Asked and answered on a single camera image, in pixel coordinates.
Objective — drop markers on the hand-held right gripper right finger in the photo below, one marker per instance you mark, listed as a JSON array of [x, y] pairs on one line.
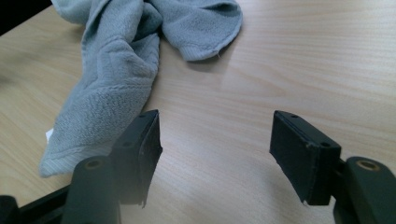
[[299, 155]]

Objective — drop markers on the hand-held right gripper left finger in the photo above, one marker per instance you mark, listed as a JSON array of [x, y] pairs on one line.
[[140, 155]]

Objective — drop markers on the grey-blue towel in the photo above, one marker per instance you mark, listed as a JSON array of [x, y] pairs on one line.
[[115, 77]]

